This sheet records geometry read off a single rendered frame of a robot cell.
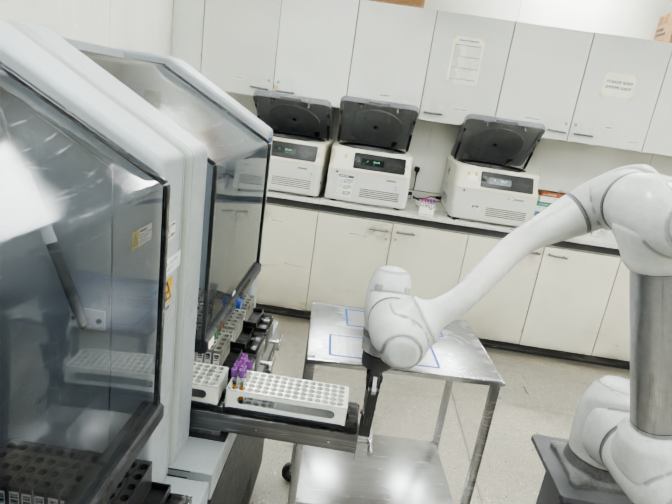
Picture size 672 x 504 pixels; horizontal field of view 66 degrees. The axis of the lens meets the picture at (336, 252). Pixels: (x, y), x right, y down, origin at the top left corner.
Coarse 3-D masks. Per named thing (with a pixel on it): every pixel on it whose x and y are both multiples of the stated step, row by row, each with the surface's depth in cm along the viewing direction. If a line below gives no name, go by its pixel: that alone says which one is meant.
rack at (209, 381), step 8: (200, 368) 132; (208, 368) 132; (216, 368) 133; (224, 368) 133; (200, 376) 129; (208, 376) 129; (216, 376) 130; (224, 376) 130; (192, 384) 125; (200, 384) 125; (208, 384) 125; (216, 384) 126; (224, 384) 131; (192, 392) 131; (200, 392) 131; (208, 392) 125; (216, 392) 125; (200, 400) 126; (208, 400) 126; (216, 400) 126
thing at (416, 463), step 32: (320, 320) 181; (352, 320) 184; (320, 352) 158; (352, 352) 161; (448, 352) 170; (480, 352) 174; (448, 384) 204; (480, 384) 157; (320, 448) 198; (384, 448) 204; (416, 448) 207; (480, 448) 164; (288, 480) 217; (320, 480) 182; (352, 480) 184; (384, 480) 186; (416, 480) 189
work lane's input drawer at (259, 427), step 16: (224, 400) 128; (192, 416) 125; (208, 416) 125; (224, 416) 125; (240, 416) 125; (256, 416) 125; (272, 416) 125; (352, 416) 129; (240, 432) 126; (256, 432) 125; (272, 432) 125; (288, 432) 125; (304, 432) 124; (320, 432) 124; (336, 432) 124; (352, 432) 125; (336, 448) 125; (352, 448) 125; (368, 448) 128
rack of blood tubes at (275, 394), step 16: (256, 384) 128; (272, 384) 129; (288, 384) 131; (304, 384) 131; (320, 384) 133; (256, 400) 131; (272, 400) 124; (288, 400) 124; (304, 400) 124; (320, 400) 125; (336, 400) 126; (304, 416) 125; (320, 416) 129; (336, 416) 124
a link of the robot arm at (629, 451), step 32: (608, 192) 106; (640, 192) 97; (608, 224) 108; (640, 224) 95; (640, 256) 98; (640, 288) 102; (640, 320) 104; (640, 352) 106; (640, 384) 108; (640, 416) 111; (608, 448) 123; (640, 448) 110; (640, 480) 111
